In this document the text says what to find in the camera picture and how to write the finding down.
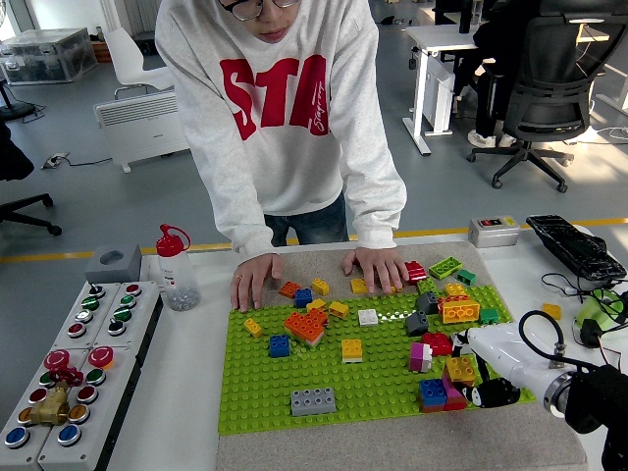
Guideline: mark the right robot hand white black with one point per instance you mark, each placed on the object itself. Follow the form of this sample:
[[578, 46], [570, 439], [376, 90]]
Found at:
[[510, 348]]

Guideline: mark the person's right hand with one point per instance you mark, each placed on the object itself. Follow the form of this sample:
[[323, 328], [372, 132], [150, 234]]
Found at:
[[255, 282]]

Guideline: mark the person's left hand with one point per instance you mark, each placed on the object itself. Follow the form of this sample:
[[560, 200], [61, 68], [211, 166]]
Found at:
[[378, 267]]

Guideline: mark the orange layered brick stack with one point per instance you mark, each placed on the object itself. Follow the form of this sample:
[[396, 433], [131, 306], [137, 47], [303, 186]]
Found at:
[[304, 326]]

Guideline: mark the yellow on white brick stack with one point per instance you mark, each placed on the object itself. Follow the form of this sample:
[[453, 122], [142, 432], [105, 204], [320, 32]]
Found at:
[[351, 349]]

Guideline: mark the green studded baseplate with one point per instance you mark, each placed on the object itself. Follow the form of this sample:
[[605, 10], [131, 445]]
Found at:
[[255, 392]]

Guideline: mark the person's right forearm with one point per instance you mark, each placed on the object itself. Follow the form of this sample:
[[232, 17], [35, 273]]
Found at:
[[240, 216]]

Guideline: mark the person's left forearm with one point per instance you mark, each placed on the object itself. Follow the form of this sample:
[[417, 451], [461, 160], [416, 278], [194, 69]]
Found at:
[[378, 206]]

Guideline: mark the orange two-by-two brick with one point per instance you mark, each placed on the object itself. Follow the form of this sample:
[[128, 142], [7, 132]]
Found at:
[[289, 289]]

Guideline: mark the dark green small brick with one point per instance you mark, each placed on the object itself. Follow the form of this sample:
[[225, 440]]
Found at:
[[489, 316], [466, 277]]

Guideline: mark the red sloped brick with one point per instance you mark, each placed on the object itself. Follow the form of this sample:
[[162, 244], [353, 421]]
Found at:
[[416, 271], [436, 343]]

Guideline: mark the yellow narrow brick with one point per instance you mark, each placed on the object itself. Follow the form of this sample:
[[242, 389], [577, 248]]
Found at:
[[253, 328]]

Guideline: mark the blue two-by-two brick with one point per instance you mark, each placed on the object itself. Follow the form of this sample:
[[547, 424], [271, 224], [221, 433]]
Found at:
[[279, 346], [303, 298]]

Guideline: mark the white two-by-two brick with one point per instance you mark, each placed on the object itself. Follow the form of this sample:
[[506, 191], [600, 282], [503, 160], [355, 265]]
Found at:
[[368, 318]]

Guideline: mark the lime green long brick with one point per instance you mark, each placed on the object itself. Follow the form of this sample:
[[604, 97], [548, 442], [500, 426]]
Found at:
[[445, 268], [427, 286]]

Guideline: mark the dark grey sloped brick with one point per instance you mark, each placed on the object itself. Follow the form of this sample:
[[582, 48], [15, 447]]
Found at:
[[427, 303], [417, 324]]

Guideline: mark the yellow two-by-four brick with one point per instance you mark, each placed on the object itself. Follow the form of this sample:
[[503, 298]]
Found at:
[[461, 311]]

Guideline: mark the orange long brick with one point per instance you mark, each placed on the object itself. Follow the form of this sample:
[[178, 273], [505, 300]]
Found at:
[[451, 298]]

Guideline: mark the clear bottle red cap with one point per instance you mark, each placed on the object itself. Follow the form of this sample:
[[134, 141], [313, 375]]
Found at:
[[176, 284]]

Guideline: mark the grey four-button control box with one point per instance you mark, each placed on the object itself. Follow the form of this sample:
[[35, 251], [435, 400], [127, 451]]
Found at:
[[89, 303], [146, 314]]

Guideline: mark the black wrapped keyboard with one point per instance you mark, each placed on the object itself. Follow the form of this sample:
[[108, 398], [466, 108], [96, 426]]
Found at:
[[574, 247]]

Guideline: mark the grey block round hole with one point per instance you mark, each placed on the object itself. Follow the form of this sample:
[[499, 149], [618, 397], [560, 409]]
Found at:
[[127, 267]]

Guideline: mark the grey two-by-four brick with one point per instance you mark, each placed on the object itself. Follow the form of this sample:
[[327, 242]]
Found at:
[[312, 401]]

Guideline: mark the grey-brown mat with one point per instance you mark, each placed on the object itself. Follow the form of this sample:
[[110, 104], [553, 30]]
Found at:
[[392, 441]]

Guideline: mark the white computer tower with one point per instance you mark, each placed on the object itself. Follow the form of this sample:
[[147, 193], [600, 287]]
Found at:
[[439, 98]]

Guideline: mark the white panel heater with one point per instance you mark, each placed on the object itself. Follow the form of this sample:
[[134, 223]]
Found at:
[[142, 130]]

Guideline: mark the seated person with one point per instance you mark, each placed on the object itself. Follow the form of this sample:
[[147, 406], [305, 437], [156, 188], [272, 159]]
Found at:
[[488, 108]]

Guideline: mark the grey emergency-stop button box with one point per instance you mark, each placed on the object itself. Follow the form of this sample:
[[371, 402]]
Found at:
[[98, 441], [56, 359]]

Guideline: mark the grey floor socket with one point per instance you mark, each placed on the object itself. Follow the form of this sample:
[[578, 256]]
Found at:
[[54, 161]]

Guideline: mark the white standing desk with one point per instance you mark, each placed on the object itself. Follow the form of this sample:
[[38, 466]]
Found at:
[[620, 98], [436, 39]]

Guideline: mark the brass valve red handwheel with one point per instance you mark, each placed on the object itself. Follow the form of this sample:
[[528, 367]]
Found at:
[[49, 409]]

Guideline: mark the black swivel chair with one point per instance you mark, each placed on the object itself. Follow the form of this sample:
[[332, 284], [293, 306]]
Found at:
[[24, 206]]

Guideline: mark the black mesh office chair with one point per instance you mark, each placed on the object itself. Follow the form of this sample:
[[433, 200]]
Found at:
[[554, 88]]

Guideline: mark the white plastic chair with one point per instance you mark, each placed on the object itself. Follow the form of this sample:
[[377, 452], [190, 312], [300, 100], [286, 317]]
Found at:
[[127, 59]]

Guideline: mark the black wheeled dolly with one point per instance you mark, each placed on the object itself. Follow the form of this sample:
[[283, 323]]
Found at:
[[147, 46]]

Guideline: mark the black stand base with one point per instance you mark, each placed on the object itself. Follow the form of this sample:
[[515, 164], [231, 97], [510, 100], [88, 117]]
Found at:
[[15, 110]]

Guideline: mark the clear storage crate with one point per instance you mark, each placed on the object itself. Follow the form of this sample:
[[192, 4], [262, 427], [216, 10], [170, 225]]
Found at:
[[46, 54]]

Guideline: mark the grey switch box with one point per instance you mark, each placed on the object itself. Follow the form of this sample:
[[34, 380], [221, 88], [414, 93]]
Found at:
[[493, 235]]

